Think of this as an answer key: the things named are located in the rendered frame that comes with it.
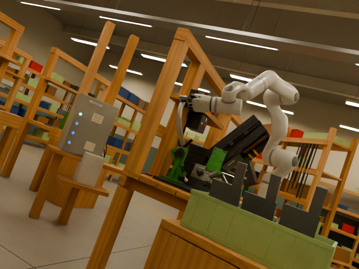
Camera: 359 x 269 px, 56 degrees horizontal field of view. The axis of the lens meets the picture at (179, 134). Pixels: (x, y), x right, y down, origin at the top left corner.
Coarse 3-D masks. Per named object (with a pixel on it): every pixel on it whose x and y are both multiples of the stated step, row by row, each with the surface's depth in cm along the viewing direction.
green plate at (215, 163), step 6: (216, 150) 278; (222, 150) 277; (210, 156) 277; (216, 156) 276; (222, 156) 275; (210, 162) 275; (216, 162) 274; (222, 162) 272; (210, 168) 273; (216, 168) 271
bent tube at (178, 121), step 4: (180, 96) 185; (184, 96) 184; (180, 104) 183; (184, 104) 184; (180, 108) 181; (180, 112) 180; (176, 116) 180; (180, 116) 180; (176, 120) 180; (180, 120) 180; (176, 124) 181; (180, 124) 181; (176, 128) 183; (180, 128) 182; (180, 132) 185; (180, 136) 188; (180, 140) 192; (184, 140) 194; (180, 144) 196; (184, 144) 195
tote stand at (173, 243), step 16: (160, 224) 151; (176, 224) 150; (160, 240) 149; (176, 240) 145; (192, 240) 141; (208, 240) 141; (160, 256) 147; (176, 256) 143; (192, 256) 139; (208, 256) 136; (224, 256) 133; (240, 256) 133
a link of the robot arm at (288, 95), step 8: (264, 72) 194; (272, 72) 194; (264, 80) 189; (272, 80) 193; (280, 80) 197; (272, 88) 197; (280, 88) 196; (288, 88) 196; (280, 96) 200; (288, 96) 195; (296, 96) 196; (288, 104) 200
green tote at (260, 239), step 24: (192, 192) 152; (192, 216) 149; (216, 216) 145; (240, 216) 140; (216, 240) 142; (240, 240) 138; (264, 240) 134; (288, 240) 130; (312, 240) 126; (264, 264) 132; (288, 264) 128; (312, 264) 125
